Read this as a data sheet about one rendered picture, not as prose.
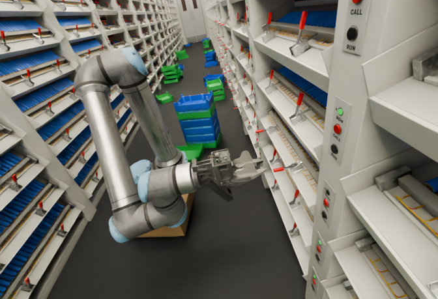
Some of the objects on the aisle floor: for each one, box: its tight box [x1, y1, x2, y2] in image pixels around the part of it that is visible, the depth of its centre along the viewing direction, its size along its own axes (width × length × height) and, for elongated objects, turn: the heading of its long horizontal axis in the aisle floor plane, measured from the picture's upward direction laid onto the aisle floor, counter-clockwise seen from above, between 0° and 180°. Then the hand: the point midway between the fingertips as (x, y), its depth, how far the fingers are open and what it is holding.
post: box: [223, 0, 249, 135], centre depth 152 cm, size 20×9×177 cm, turn 110°
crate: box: [186, 130, 222, 149], centre depth 195 cm, size 30×20×8 cm
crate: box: [174, 143, 205, 163], centre depth 179 cm, size 30×20×8 cm
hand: (260, 167), depth 61 cm, fingers open, 3 cm apart
